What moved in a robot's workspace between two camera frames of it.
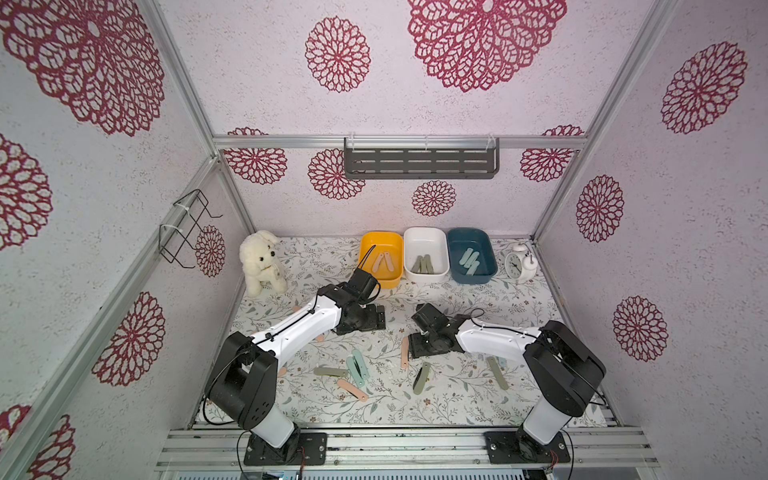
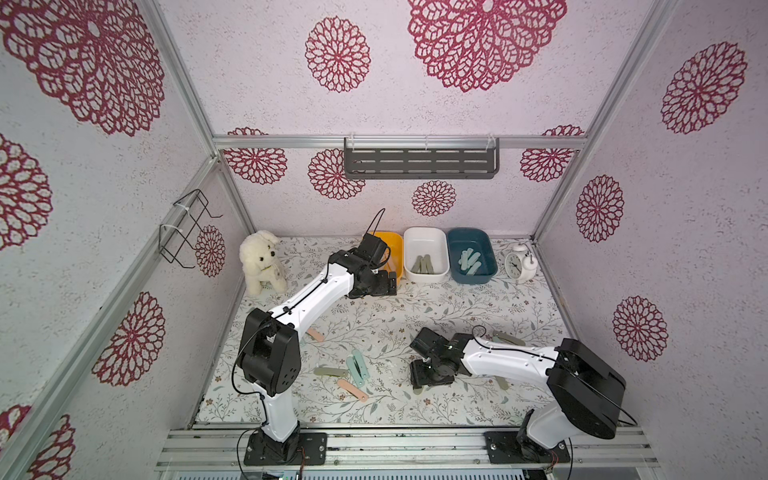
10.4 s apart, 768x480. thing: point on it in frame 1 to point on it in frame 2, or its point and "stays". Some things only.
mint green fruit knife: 473,267 stays
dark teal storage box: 460,240 stays
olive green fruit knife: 503,384 stays
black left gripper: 375,320 to 385,279
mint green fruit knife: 466,256 stays
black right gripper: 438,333 to 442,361
